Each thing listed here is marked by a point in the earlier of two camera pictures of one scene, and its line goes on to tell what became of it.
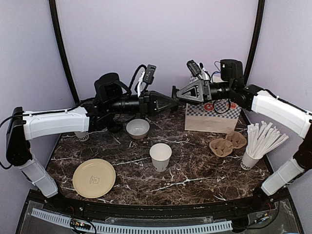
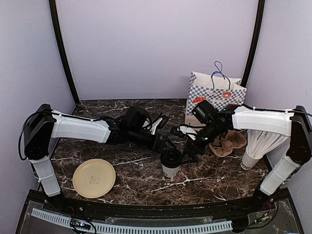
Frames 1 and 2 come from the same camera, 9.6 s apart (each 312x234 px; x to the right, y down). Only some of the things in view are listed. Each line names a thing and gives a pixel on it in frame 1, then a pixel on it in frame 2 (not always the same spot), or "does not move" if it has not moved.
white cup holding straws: x=247 y=162 does not move
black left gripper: x=148 y=103 → x=160 y=149
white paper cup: x=160 y=154 → x=170 y=172
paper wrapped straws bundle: x=261 y=139 does not move
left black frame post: x=55 y=17 does not move
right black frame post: x=256 y=40 does not move
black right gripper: x=203 y=93 → x=190 y=145
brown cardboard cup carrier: x=223 y=147 does not move
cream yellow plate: x=93 y=178 does not move
